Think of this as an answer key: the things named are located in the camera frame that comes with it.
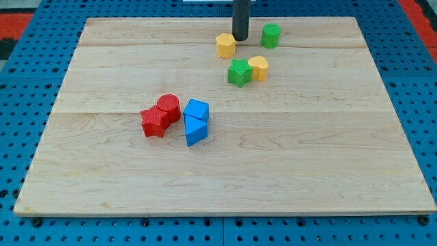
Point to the green star block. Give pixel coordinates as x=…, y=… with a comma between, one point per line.
x=239, y=72

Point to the red star block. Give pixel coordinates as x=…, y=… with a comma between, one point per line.
x=154, y=121

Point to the yellow heart block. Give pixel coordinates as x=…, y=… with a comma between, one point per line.
x=260, y=68

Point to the blue triangle block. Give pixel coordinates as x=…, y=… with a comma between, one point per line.
x=195, y=130

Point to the blue cube block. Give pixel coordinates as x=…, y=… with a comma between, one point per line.
x=197, y=109

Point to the red cylinder block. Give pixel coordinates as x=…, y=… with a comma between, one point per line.
x=170, y=104

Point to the light wooden board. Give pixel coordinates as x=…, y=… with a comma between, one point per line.
x=319, y=137

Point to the yellow hexagon block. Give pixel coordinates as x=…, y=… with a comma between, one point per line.
x=225, y=45

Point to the green cylinder block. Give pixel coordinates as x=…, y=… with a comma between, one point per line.
x=270, y=35

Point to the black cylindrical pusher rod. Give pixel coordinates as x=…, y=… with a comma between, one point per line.
x=241, y=19

